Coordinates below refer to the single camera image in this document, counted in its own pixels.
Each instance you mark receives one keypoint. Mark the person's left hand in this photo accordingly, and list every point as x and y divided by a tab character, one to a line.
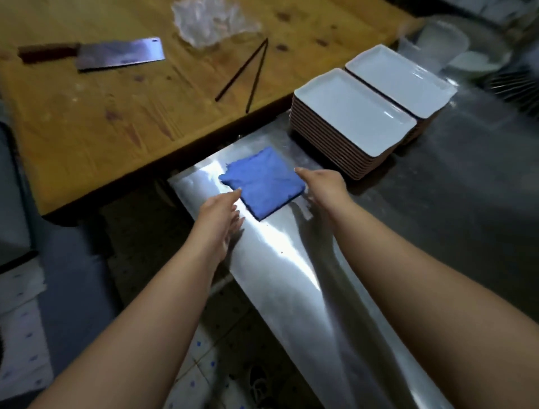
217	227

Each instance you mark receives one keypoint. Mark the person's right hand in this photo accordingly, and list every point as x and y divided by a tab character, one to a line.
328	191

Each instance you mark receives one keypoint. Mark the blue cloth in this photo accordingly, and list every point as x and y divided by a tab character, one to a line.
265	181

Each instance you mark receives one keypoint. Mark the stack of white plates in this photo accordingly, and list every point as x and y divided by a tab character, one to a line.
400	76
353	109

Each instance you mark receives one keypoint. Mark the steel work table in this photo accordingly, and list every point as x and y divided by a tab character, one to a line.
463	189

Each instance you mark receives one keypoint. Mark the person's left forearm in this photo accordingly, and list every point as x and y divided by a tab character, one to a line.
139	337

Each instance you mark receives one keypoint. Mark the person's right forearm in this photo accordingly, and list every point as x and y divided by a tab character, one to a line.
421	295

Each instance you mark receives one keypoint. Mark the black chopstick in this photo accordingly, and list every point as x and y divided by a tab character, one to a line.
240	71
257	76

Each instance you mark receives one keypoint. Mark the wooden table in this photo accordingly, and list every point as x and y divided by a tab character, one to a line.
105	126

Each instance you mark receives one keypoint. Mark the black shoe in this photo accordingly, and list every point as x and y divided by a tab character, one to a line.
257	385

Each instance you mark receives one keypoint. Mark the clear glass bowl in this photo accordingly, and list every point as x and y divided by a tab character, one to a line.
438	42

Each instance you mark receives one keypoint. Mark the crumpled clear plastic bag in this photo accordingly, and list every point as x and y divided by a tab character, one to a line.
210	23

